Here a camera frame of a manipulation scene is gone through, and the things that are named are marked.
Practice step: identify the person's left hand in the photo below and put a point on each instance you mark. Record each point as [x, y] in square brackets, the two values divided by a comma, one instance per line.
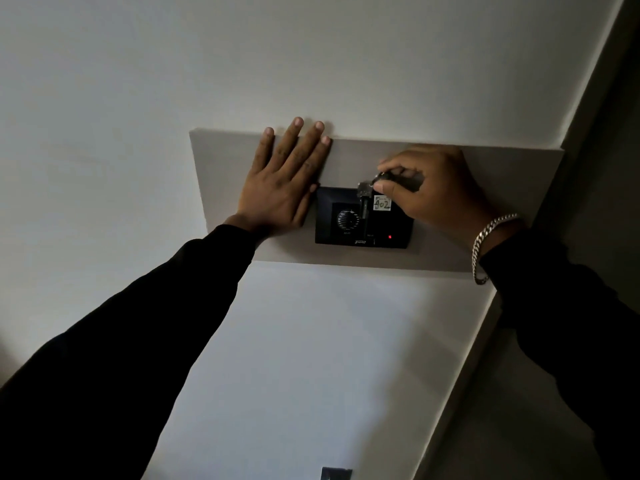
[277, 194]

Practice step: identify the person's right hand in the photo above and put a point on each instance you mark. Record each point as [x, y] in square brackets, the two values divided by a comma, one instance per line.
[445, 194]

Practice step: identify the person's left thumb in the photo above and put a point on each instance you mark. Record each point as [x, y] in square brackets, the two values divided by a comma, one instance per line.
[307, 204]

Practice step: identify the person's right thumb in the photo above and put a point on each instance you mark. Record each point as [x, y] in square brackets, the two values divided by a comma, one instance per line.
[392, 192]

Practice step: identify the person's left middle finger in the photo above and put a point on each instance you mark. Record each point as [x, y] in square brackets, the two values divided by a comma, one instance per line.
[306, 143]

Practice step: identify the person's left little finger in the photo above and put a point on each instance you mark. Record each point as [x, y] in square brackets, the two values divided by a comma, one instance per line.
[263, 147]

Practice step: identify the dark metal key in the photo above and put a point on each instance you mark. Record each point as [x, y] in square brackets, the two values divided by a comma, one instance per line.
[365, 192]

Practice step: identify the person's right forearm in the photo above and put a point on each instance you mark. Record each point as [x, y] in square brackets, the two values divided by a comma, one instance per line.
[575, 319]

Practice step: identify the person's left forearm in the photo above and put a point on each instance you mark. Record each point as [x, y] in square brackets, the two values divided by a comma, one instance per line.
[125, 354]

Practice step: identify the white paper sticker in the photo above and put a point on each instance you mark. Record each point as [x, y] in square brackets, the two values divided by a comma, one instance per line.
[382, 204]

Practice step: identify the black round dial knob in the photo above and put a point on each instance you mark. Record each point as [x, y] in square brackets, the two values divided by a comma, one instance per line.
[347, 219]

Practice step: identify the black switch panel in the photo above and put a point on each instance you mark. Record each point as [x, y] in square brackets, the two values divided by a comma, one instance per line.
[345, 239]

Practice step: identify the grey wall mounting board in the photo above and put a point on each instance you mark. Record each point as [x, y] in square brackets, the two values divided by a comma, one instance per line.
[500, 174]

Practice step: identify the dark wall socket plate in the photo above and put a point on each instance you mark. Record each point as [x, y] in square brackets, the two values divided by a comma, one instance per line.
[336, 474]

